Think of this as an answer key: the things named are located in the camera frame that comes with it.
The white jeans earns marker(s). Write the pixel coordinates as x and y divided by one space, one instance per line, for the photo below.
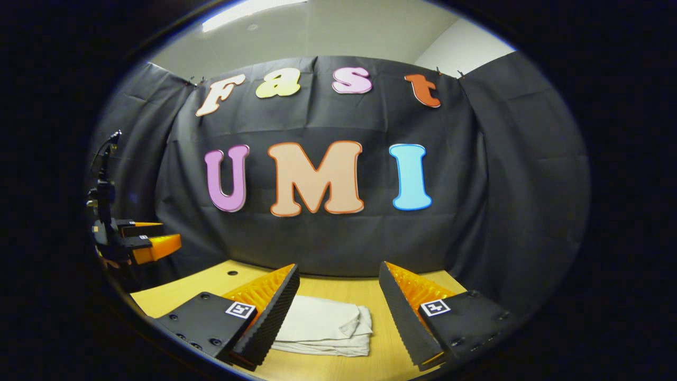
322 325

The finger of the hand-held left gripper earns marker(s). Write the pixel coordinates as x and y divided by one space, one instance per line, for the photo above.
161 246
140 229

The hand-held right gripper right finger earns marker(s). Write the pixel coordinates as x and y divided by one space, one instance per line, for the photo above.
404 317

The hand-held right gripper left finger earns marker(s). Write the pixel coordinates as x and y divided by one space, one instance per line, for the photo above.
275 312

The black backdrop cloth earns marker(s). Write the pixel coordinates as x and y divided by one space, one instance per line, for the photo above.
476 185

